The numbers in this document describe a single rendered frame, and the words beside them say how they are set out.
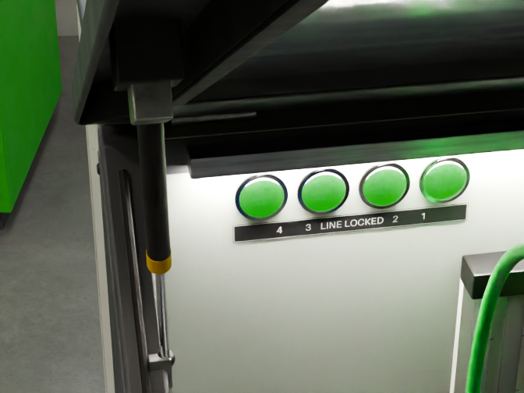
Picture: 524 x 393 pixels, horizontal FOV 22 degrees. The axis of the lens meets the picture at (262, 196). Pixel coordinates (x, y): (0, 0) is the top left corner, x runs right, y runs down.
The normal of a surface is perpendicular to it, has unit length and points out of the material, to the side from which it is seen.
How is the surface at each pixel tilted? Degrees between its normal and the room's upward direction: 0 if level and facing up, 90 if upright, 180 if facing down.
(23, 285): 0
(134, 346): 43
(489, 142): 90
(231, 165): 90
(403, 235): 90
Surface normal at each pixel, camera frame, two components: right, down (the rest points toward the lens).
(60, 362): 0.00, -0.86
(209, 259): 0.18, 0.50
